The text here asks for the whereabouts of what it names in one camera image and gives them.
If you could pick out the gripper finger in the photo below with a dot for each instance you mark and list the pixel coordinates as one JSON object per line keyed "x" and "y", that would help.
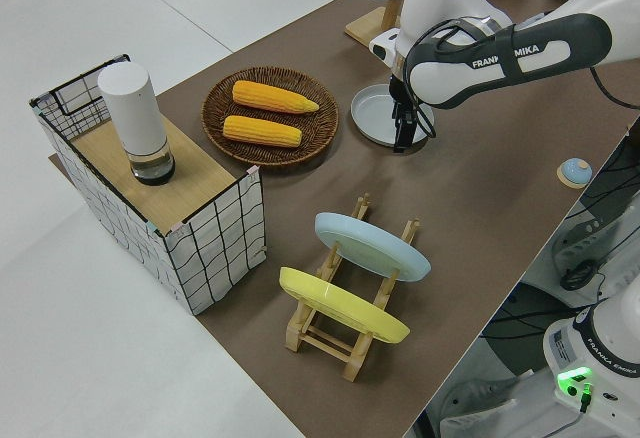
{"x": 400, "y": 135}
{"x": 410, "y": 130}

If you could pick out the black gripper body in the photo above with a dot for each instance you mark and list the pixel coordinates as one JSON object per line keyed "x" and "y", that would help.
{"x": 402, "y": 98}

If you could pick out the gray round plate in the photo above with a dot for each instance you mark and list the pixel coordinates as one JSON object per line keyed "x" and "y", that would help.
{"x": 372, "y": 113}

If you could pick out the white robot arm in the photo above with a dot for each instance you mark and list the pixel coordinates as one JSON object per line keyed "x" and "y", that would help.
{"x": 450, "y": 73}

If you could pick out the light blue plate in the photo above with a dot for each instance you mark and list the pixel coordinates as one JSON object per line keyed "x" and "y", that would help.
{"x": 360, "y": 243}

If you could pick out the yellow plate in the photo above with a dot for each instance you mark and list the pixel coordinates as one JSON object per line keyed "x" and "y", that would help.
{"x": 340, "y": 303}

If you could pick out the wooden mug rack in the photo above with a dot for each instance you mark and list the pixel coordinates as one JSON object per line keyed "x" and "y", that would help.
{"x": 367, "y": 28}

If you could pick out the brown table mat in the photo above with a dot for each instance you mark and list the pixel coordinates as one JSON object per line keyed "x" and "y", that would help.
{"x": 450, "y": 208}

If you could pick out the brown wicker basket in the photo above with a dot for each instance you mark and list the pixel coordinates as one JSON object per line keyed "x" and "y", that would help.
{"x": 272, "y": 160}

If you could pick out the yellow corn cob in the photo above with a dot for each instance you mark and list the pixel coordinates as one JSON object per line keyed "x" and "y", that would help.
{"x": 270, "y": 97}
{"x": 260, "y": 130}

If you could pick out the blue dome call bell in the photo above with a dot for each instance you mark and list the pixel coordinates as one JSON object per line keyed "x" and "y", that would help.
{"x": 575, "y": 170}

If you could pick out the wooden dish rack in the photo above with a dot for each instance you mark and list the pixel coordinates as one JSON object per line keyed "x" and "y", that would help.
{"x": 358, "y": 358}

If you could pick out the white cylindrical bottle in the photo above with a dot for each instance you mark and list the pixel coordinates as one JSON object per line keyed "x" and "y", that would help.
{"x": 132, "y": 108}

